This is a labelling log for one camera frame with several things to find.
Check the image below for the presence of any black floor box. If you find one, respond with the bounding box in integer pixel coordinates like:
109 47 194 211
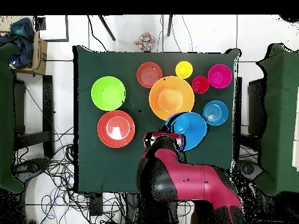
89 192 103 216

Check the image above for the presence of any large orange bowl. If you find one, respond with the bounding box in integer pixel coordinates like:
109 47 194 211
148 75 195 121

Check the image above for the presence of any black stool frame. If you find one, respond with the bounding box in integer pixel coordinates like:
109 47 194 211
13 75 55 159

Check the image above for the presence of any dark green tablecloth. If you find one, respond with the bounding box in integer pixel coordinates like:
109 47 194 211
73 45 241 194

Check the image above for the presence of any black floor frame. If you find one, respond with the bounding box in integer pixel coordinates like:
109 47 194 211
34 15 70 43

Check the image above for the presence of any green bowl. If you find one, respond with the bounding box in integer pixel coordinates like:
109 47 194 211
91 76 126 111

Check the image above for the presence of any colourful patterned box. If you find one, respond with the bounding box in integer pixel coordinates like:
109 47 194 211
134 31 156 52

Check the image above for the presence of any red cup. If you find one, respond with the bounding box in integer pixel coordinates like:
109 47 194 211
192 75 210 95

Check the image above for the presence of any black tripod leg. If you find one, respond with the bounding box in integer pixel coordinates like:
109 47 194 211
166 15 174 37
98 15 117 42

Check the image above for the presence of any small blue bowl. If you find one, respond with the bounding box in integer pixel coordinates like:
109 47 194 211
202 100 229 127

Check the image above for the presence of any blue cloth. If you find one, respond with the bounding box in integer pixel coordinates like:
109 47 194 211
0 17 35 68

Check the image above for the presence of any pink bowl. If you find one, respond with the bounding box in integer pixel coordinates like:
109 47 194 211
207 64 233 89

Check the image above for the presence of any wide red bowl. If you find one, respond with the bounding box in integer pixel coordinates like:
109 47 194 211
97 110 136 149

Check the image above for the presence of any large blue bowl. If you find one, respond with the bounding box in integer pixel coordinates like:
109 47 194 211
163 111 208 152

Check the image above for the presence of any cardboard box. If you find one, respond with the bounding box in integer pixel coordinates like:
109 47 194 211
11 31 48 76

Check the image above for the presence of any small red bowl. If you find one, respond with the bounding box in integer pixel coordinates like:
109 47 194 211
136 61 164 89

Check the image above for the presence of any tangle of cables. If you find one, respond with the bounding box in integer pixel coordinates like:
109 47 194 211
12 127 138 224

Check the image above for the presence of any green cloth covered table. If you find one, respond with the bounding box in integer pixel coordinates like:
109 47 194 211
253 43 299 197
0 43 25 194

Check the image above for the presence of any yellow cup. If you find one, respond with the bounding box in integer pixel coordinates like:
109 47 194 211
175 61 194 79

